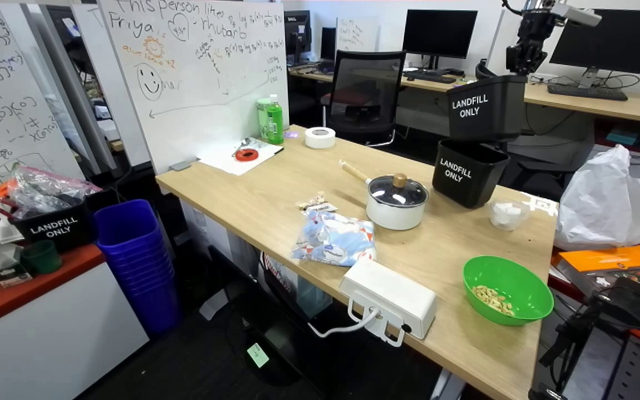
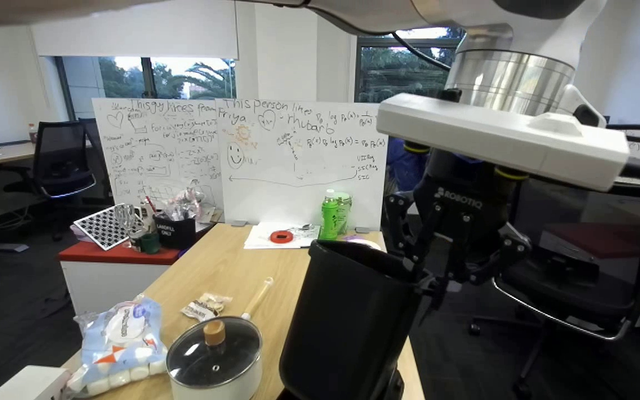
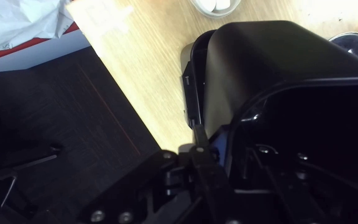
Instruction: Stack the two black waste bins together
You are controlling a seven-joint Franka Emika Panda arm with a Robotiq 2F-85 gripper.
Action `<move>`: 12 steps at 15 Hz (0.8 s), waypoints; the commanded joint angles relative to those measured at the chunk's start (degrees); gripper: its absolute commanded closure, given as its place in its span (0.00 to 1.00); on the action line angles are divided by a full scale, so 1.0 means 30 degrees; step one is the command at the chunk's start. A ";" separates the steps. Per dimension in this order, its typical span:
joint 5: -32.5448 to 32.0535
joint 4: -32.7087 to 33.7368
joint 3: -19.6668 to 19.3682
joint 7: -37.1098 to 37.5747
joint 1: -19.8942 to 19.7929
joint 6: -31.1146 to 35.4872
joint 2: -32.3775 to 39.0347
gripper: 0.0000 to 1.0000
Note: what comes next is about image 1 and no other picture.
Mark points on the green bag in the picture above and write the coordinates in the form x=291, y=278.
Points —
x=269, y=124

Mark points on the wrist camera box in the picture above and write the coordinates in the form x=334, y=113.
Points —
x=576, y=15

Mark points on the green plastic bowl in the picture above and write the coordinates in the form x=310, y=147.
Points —
x=509, y=291

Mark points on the white pot glass lid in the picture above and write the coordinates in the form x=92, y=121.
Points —
x=396, y=203

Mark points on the black mesh office chair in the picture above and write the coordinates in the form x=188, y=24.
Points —
x=549, y=158
x=364, y=93

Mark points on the white plastic bag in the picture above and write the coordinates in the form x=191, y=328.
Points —
x=609, y=203

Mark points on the white crumpled object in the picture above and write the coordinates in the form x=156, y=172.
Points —
x=506, y=214

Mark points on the small dark green cup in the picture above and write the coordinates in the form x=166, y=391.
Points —
x=40, y=256

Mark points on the black Dell computer monitor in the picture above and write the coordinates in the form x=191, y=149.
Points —
x=298, y=35

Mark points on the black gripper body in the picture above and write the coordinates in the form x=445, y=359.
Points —
x=536, y=33

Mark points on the small leaning whiteboard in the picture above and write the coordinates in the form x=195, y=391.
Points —
x=356, y=36

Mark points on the white bowl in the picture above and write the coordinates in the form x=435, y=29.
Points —
x=320, y=139

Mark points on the white paper sheet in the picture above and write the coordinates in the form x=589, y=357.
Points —
x=220, y=156

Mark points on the black optical breadboard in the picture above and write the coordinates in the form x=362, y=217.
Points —
x=631, y=371

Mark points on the whiteboard with sun drawing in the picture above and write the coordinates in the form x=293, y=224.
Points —
x=201, y=81

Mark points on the blue white tissue pack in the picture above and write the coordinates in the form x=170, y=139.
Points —
x=334, y=237

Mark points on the black bin full of trash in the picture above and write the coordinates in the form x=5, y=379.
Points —
x=56, y=227

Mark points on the black keyboard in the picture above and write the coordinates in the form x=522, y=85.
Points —
x=431, y=76

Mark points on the crumpled plastic trash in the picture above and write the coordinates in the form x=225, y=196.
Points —
x=42, y=189

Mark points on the black device green sticker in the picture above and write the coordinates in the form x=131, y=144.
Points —
x=268, y=347

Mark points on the stack of blue bins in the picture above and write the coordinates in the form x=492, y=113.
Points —
x=139, y=258

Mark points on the orange cardboard box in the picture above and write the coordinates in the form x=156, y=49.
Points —
x=609, y=262

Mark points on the whiteboard with dense writing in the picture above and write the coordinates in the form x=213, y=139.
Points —
x=5, y=96

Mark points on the white tape marker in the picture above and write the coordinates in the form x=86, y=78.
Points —
x=543, y=205

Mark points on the large black computer monitor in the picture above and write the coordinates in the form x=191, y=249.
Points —
x=616, y=46

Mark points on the black landfill waste bin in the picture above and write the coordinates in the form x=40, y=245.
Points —
x=488, y=107
x=468, y=179

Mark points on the long wooden office desk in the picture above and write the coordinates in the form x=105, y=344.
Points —
x=631, y=113

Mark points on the red tape roll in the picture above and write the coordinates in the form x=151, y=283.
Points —
x=246, y=155

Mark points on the white power strip box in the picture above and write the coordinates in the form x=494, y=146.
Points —
x=390, y=296

